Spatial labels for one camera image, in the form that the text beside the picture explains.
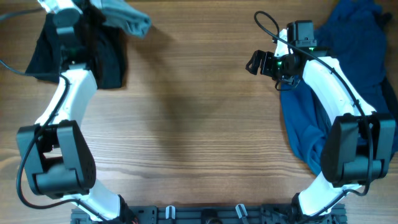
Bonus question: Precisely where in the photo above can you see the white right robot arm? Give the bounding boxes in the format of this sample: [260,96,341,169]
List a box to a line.
[246,21,396,223]

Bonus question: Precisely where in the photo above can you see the light blue denim shorts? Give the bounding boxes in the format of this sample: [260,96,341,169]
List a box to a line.
[90,0,152,39]

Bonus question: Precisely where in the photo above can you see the dark blue garment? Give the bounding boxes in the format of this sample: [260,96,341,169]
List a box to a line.
[279,0,398,175]

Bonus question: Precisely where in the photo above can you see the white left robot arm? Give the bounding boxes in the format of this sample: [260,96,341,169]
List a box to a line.
[16,6,128,223]

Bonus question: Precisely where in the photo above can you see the folded black garment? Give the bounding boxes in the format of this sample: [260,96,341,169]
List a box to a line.
[25,6,126,89]

